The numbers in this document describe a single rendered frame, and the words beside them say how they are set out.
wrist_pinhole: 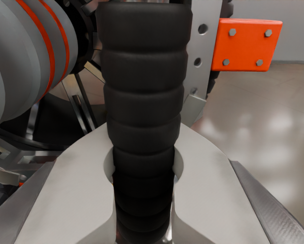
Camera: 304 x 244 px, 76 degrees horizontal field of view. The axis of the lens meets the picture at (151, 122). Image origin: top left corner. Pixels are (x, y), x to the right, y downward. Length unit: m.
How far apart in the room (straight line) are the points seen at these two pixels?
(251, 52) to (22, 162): 0.47
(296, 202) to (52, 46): 1.35
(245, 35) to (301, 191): 1.25
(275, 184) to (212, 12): 1.25
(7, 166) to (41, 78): 0.29
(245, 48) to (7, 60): 0.28
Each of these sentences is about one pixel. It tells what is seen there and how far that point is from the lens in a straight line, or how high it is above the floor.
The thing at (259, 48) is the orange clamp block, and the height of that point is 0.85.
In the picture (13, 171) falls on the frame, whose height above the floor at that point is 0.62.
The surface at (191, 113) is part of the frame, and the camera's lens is 0.33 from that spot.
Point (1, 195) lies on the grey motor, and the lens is 0.77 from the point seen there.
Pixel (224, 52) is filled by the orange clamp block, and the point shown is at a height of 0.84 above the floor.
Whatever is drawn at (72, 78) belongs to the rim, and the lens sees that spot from 0.44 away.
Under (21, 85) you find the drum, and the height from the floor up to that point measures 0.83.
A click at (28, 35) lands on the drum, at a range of 0.22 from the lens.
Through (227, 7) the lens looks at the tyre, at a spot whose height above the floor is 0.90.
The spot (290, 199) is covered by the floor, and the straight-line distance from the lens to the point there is 1.40.
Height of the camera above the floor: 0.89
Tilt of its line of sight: 30 degrees down
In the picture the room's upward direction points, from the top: 2 degrees clockwise
